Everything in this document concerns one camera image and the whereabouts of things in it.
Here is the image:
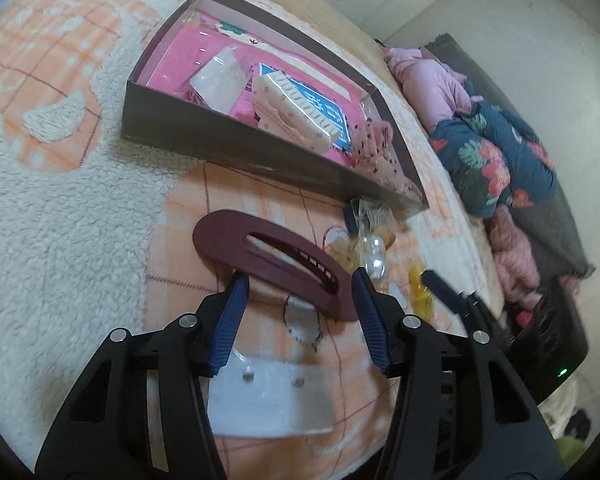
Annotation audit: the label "brown cardboard box tray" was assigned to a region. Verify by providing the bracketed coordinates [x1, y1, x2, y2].
[122, 0, 428, 216]

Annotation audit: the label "small clear plastic bag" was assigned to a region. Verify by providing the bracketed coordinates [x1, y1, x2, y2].
[189, 47, 248, 115]

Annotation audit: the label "pink dotted bow hair tie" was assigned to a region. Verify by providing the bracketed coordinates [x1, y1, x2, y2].
[349, 119, 424, 201]

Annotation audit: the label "white card with studs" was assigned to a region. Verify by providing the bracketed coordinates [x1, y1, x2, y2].
[207, 350, 335, 439]

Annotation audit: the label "white claw hair clip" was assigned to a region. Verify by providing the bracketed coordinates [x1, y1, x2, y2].
[252, 70, 340, 155]

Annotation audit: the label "bagged pearl hair tie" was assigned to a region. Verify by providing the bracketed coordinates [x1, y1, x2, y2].
[324, 231, 399, 291]

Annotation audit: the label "teal floral quilt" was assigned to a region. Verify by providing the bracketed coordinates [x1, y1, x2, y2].
[429, 100, 557, 219]

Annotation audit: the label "pink quilt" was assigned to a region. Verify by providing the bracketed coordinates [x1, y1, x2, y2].
[384, 48, 474, 133]

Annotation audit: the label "maroon oval hair clip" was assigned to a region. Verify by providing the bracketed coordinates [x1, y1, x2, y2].
[193, 209, 358, 322]

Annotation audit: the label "bagged yellow hair rings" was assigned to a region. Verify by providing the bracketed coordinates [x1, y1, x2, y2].
[406, 261, 437, 323]

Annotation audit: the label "orange white patterned blanket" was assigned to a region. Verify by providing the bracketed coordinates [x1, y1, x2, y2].
[0, 0, 487, 480]

